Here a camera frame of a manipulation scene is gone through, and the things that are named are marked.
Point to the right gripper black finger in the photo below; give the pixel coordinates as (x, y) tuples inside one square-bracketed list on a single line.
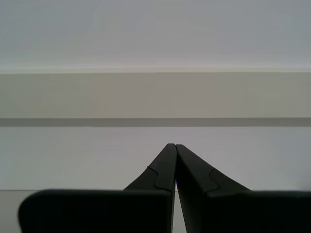
[(109, 211), (243, 211)]

